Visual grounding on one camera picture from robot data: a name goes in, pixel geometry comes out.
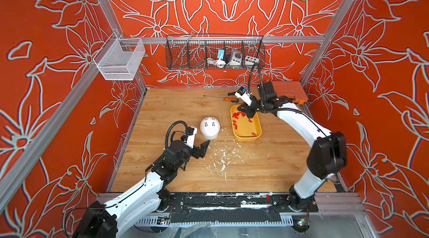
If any black wire wall basket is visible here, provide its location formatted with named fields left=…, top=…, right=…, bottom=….
left=165, top=33, right=265, bottom=70

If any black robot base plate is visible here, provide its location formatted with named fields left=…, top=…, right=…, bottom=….
left=166, top=192, right=318, bottom=225

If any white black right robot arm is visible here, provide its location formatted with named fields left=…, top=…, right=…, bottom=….
left=235, top=63, right=347, bottom=212

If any orange handled long screwdriver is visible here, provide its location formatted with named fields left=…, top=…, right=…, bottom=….
left=204, top=95, right=239, bottom=103

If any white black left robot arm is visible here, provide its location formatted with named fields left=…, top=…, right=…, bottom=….
left=72, top=121, right=210, bottom=238

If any white dome screw fixture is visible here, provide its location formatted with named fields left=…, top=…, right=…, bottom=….
left=200, top=117, right=221, bottom=140

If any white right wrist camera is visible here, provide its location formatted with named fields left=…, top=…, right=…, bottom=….
left=235, top=87, right=253, bottom=106

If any small black screwdriver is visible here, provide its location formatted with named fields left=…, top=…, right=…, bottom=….
left=220, top=92, right=235, bottom=97

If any orange plastic tool case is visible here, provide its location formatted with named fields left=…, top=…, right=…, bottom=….
left=272, top=81, right=308, bottom=104

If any white button box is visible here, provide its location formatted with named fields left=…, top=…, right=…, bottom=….
left=244, top=55, right=260, bottom=68

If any blue grey power strip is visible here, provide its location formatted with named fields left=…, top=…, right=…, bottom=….
left=217, top=49, right=225, bottom=60

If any yellow plastic tray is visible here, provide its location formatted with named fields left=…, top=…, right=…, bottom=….
left=230, top=104, right=262, bottom=142

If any clear plastic wall bin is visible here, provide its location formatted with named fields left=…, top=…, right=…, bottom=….
left=93, top=33, right=146, bottom=81

